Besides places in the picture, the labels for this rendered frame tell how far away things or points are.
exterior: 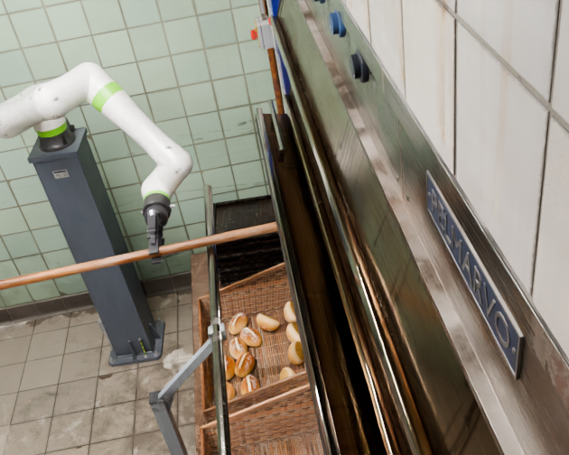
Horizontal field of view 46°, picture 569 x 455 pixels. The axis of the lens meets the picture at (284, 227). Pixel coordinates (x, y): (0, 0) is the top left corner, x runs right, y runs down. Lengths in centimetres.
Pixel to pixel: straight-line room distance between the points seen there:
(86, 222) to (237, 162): 83
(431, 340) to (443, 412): 9
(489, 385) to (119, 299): 270
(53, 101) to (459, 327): 183
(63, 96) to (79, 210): 74
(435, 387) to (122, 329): 267
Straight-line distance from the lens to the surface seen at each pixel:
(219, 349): 177
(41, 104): 236
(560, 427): 54
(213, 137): 330
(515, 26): 42
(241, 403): 221
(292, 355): 243
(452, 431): 81
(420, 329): 88
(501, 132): 47
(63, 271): 216
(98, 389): 347
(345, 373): 135
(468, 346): 72
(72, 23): 312
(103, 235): 304
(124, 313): 333
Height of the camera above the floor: 243
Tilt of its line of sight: 37 degrees down
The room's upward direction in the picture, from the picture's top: 10 degrees counter-clockwise
